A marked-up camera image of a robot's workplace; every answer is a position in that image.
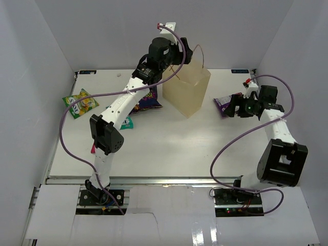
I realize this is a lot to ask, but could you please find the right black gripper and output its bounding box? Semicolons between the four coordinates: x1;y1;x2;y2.
223;95;260;118

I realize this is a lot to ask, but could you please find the purple white snack packet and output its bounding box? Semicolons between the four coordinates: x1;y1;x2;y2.
213;95;233;119

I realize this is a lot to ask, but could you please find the beige paper bag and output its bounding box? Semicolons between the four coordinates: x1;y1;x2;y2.
162;53;211;118

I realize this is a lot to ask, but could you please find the dark blue cracker snack bag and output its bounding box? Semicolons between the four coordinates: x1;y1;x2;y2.
129;87;162;115

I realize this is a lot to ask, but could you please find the green Fox's mint candy bag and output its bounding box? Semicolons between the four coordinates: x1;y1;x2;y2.
120;116;134;130

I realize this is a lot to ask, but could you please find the green yellow snack bag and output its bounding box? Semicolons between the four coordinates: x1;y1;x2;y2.
62;89;99;119

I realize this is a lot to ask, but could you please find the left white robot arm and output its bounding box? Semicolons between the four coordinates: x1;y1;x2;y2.
85;37;193;204

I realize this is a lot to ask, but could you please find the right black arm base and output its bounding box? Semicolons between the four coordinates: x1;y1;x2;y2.
209;188;263;217

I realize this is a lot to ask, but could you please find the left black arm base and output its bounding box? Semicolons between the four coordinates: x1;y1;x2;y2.
78;189;125;209

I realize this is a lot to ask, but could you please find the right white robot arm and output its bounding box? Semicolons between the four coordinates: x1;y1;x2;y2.
223;82;308;204

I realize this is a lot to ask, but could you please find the right blue table label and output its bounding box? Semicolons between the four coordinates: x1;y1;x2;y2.
231;69;249;74

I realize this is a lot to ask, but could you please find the blue table label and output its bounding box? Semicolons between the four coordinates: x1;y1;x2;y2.
231;69;249;74
78;70;97;75

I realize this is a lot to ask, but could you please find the left blue table label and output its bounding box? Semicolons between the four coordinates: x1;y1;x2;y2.
78;70;97;75

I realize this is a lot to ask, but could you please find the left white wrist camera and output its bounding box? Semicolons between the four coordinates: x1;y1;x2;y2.
157;22;177;44

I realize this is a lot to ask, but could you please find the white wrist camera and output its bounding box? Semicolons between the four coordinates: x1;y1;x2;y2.
243;78;258;98
157;22;177;44

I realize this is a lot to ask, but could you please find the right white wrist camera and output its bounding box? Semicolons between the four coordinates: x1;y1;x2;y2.
243;78;258;98

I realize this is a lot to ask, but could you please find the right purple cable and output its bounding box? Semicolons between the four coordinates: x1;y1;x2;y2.
210;74;296;215

